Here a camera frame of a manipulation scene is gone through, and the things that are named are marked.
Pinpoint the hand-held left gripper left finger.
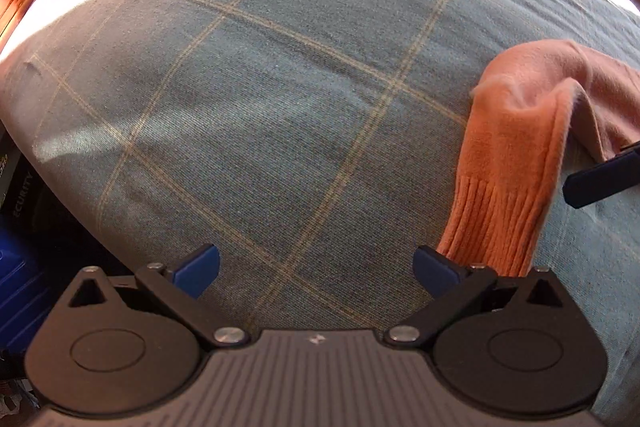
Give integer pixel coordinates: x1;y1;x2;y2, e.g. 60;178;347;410
67;243;251;349

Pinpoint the orange knit sweater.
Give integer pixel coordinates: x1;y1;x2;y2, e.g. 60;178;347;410
436;39;640;278

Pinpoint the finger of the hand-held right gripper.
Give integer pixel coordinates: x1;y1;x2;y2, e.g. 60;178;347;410
562;142;640;209

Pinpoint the bed with blue plaid sheet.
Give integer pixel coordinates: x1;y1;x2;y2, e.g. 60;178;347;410
0;0;640;408

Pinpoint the black cardboard box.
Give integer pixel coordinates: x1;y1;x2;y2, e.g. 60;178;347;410
0;132;40;228

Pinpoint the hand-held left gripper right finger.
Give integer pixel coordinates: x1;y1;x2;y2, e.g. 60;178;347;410
385;245;566;350

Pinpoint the blue suitcase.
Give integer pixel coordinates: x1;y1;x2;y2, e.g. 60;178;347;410
0;216;53;353

